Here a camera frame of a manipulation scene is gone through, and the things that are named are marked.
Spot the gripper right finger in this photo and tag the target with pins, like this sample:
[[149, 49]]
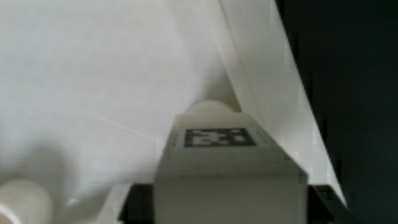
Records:
[[327, 211]]

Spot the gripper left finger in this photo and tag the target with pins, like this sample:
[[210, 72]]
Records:
[[114, 203]]

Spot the white square tabletop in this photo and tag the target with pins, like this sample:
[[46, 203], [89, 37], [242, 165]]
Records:
[[108, 63]]

